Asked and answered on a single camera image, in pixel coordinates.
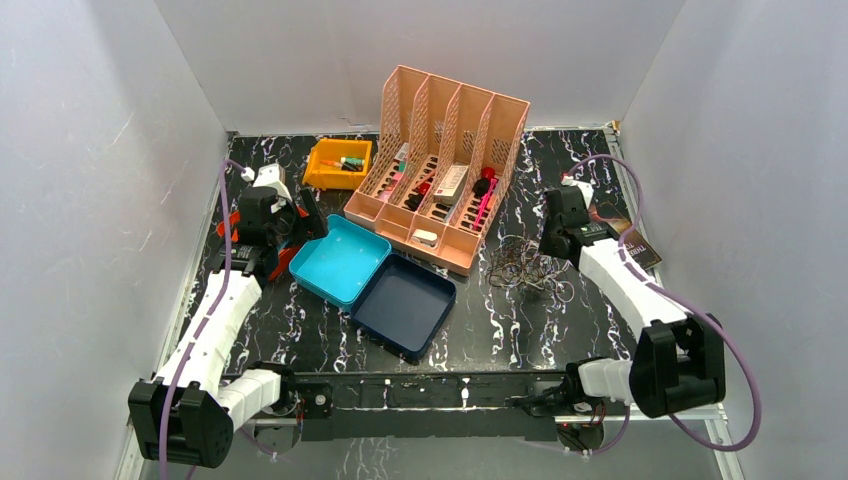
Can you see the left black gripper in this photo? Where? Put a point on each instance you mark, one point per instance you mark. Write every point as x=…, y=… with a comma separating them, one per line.
x=291, y=218

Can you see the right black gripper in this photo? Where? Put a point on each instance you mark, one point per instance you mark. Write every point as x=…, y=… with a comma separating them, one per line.
x=546, y=246

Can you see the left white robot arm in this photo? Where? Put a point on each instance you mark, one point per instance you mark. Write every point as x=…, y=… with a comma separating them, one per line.
x=188, y=413

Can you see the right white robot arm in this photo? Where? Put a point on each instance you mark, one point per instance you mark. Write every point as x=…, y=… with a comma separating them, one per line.
x=678, y=363

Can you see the brown book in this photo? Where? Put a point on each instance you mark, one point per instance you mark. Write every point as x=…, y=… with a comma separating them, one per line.
x=637, y=246

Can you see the orange plastic tray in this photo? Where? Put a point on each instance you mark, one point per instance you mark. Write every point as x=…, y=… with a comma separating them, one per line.
x=265, y=263

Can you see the teal plastic tray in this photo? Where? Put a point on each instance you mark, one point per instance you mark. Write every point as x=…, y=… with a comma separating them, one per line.
x=338, y=266

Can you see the yellow plastic bin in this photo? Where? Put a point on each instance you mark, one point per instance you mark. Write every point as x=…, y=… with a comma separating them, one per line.
x=328, y=178

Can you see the markers in yellow bin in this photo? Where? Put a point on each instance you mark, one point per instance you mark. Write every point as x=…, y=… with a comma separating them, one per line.
x=351, y=164

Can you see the pink pen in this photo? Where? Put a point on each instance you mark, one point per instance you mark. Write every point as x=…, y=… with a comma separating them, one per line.
x=483, y=208

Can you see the red black bottle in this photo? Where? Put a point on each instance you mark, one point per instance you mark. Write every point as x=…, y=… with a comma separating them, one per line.
x=483, y=184

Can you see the white stapler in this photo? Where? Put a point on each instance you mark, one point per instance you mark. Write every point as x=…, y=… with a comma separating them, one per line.
x=425, y=237

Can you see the dark blue plastic tray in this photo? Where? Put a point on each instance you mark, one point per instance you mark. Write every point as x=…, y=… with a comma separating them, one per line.
x=403, y=307

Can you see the white pink box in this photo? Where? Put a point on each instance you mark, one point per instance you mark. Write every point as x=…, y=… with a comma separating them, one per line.
x=449, y=190

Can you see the peach file organizer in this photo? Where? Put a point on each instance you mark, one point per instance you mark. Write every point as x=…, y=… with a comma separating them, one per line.
x=429, y=122

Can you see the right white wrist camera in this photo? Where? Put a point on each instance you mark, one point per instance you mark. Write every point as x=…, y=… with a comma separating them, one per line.
x=585, y=188

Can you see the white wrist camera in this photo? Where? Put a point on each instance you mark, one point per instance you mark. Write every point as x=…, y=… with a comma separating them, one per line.
x=585, y=188
x=273, y=175

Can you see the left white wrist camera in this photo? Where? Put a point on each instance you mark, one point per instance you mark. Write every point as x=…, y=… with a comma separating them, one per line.
x=273, y=175

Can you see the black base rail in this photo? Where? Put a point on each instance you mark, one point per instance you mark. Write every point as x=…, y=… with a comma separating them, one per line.
x=529, y=405

